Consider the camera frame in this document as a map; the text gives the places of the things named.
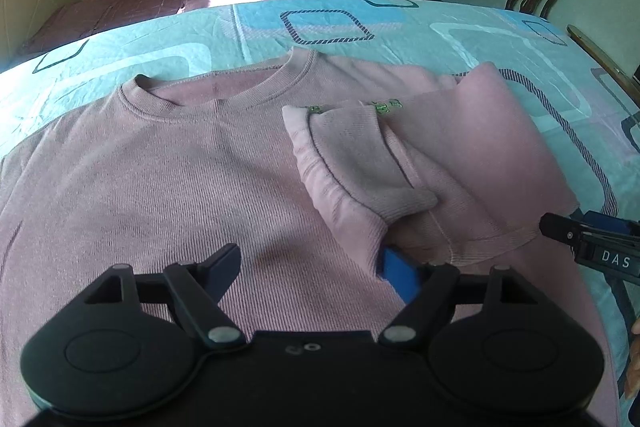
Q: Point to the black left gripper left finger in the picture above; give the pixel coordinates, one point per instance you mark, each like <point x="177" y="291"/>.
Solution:
<point x="195" y="292"/>

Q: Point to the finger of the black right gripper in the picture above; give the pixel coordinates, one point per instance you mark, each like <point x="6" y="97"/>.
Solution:
<point x="563" y="230"/>

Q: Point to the patterned blue bed sheet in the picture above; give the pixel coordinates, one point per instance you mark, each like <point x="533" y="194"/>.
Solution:
<point x="588" y="123"/>

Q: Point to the person's right hand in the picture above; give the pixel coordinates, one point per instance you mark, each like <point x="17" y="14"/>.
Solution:
<point x="632" y="379"/>

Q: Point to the pink sweater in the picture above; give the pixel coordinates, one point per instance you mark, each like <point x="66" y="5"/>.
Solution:
<point x="311" y="163"/>

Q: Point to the wooden bed footboard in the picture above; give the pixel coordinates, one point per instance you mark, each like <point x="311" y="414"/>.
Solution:
<point x="629" y="85"/>

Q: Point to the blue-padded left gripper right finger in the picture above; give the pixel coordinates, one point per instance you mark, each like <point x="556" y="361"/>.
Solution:
<point x="429" y="296"/>

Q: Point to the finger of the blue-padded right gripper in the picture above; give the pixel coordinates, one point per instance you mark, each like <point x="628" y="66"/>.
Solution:
<point x="600" y="221"/>

